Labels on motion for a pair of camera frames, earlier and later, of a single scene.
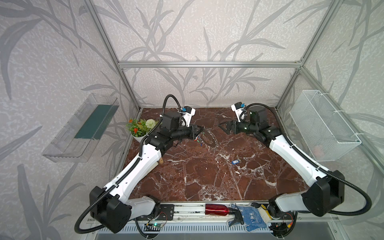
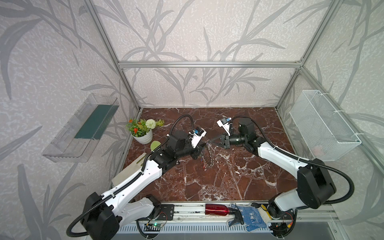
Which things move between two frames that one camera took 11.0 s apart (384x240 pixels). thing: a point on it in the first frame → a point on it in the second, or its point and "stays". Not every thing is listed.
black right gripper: [234, 127] → [225, 141]
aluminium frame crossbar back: [255, 64] stays
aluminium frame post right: [333, 8] stays
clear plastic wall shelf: [74, 143] stays
